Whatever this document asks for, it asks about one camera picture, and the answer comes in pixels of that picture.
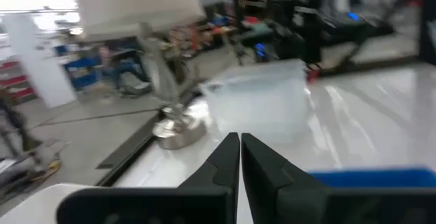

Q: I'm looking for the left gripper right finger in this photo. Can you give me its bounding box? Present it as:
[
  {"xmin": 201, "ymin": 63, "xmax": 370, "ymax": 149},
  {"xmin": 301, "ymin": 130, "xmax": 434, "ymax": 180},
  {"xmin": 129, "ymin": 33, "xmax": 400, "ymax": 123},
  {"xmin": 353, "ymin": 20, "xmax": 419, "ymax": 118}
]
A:
[{"xmin": 240, "ymin": 132, "xmax": 330, "ymax": 224}]

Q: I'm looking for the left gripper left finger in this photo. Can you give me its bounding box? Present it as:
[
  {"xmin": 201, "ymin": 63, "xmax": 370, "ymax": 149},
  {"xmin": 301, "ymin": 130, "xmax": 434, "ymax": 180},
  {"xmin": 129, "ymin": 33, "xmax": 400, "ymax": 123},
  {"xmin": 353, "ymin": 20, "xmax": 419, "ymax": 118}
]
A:
[{"xmin": 178, "ymin": 131, "xmax": 241, "ymax": 224}]

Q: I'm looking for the clear plastic basket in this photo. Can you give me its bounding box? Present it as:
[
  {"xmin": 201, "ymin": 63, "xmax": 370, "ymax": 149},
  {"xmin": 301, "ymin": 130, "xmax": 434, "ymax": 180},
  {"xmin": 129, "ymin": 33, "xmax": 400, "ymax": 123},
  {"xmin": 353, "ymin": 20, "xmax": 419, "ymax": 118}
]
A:
[{"xmin": 200, "ymin": 58, "xmax": 311, "ymax": 142}]

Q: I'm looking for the blue plastic basket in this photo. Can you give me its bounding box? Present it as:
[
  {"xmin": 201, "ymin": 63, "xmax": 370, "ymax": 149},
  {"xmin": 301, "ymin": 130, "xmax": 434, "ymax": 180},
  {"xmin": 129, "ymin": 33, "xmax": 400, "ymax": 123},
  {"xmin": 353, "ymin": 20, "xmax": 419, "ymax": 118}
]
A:
[{"xmin": 308, "ymin": 167, "xmax": 436, "ymax": 191}]

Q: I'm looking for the person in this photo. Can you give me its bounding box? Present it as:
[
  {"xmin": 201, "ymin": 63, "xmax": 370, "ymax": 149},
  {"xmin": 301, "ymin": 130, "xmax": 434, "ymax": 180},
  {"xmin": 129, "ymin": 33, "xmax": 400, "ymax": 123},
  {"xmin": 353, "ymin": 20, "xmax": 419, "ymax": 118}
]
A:
[{"xmin": 98, "ymin": 39, "xmax": 153, "ymax": 94}]

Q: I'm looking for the black desk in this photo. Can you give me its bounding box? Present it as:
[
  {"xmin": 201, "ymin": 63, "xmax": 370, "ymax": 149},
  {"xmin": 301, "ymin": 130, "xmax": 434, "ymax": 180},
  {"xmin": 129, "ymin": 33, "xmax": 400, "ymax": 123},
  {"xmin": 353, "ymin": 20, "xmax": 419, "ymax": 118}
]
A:
[{"xmin": 265, "ymin": 0, "xmax": 396, "ymax": 63}]

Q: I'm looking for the white shade table lamp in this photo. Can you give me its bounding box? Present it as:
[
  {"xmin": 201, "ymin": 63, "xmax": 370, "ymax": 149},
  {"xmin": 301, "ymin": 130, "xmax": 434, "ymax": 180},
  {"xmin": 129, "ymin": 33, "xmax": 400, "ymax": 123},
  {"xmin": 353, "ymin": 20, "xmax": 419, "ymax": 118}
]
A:
[{"xmin": 72, "ymin": 0, "xmax": 209, "ymax": 150}]

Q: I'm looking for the white plastic basket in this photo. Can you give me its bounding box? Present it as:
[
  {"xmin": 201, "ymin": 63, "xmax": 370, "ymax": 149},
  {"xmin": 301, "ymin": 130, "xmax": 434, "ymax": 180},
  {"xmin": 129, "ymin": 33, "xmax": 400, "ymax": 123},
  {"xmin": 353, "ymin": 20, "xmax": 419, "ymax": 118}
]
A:
[{"xmin": 0, "ymin": 182, "xmax": 98, "ymax": 224}]

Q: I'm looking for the yellow cable connector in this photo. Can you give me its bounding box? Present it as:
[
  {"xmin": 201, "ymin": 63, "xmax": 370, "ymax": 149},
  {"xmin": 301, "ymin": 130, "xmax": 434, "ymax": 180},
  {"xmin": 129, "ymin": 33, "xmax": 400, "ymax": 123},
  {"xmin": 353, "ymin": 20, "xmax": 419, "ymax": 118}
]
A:
[{"xmin": 32, "ymin": 160, "xmax": 63, "ymax": 182}]

